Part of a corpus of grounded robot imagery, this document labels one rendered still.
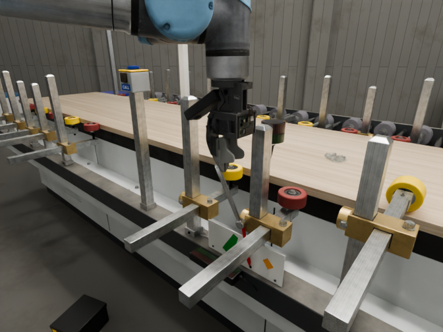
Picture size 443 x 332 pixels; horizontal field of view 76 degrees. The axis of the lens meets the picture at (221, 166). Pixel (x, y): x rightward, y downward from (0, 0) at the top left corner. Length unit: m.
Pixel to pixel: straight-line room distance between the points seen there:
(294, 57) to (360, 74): 1.09
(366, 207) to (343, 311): 0.24
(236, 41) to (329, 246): 0.66
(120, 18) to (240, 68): 0.25
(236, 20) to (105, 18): 0.25
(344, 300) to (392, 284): 0.52
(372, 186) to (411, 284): 0.41
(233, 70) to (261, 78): 4.33
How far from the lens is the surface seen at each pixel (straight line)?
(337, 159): 1.12
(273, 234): 0.74
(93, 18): 0.43
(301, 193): 0.82
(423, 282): 0.93
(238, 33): 0.58
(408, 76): 5.51
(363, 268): 0.51
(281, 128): 0.70
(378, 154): 0.57
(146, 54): 5.16
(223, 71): 0.58
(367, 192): 0.60
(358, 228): 0.63
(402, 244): 0.62
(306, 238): 0.98
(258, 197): 0.72
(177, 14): 0.41
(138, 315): 1.72
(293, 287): 0.82
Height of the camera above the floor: 1.27
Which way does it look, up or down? 22 degrees down
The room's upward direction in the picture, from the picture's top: straight up
